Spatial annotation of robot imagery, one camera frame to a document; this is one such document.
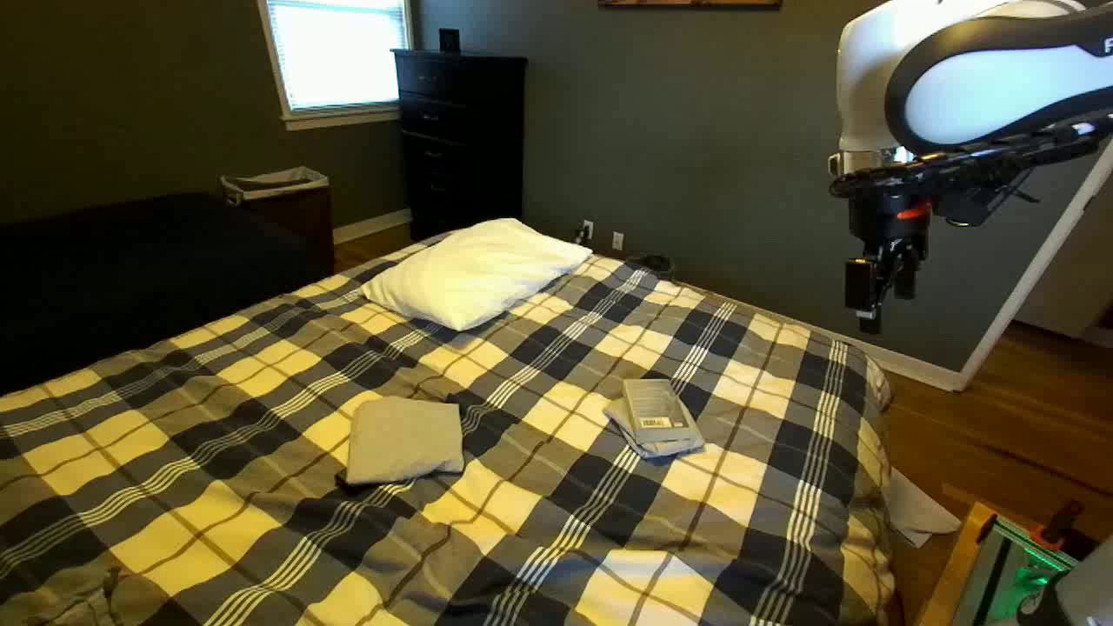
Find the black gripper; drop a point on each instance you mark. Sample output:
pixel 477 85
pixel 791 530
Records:
pixel 889 222

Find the grey clothing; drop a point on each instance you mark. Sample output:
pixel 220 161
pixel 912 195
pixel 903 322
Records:
pixel 404 441

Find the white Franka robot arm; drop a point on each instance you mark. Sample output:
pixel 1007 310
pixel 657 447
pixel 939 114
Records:
pixel 985 70

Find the white bed sheet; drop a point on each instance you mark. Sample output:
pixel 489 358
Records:
pixel 924 511

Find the small grey folded cloth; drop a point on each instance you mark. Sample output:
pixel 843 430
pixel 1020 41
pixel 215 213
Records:
pixel 655 419

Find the wooden bar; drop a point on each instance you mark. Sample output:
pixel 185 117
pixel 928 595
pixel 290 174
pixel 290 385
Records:
pixel 949 569

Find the grey rounded block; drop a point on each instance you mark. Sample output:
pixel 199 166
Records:
pixel 1088 592

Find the plaid yellow grey bedspread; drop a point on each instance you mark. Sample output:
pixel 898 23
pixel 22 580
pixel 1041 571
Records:
pixel 577 533

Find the white pillow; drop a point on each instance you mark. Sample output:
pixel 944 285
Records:
pixel 474 273

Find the black dresser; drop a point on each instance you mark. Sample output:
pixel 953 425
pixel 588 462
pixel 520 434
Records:
pixel 461 140

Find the small object on dresser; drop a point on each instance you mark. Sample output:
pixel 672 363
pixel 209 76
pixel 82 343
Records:
pixel 449 41

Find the bright window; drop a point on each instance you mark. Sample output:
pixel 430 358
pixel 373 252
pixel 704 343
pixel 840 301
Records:
pixel 334 54

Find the brown laundry hamper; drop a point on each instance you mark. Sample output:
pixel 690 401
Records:
pixel 290 213

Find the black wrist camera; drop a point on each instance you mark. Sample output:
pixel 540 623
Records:
pixel 977 192

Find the white door frame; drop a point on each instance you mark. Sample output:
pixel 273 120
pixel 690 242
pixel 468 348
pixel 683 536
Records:
pixel 1029 281

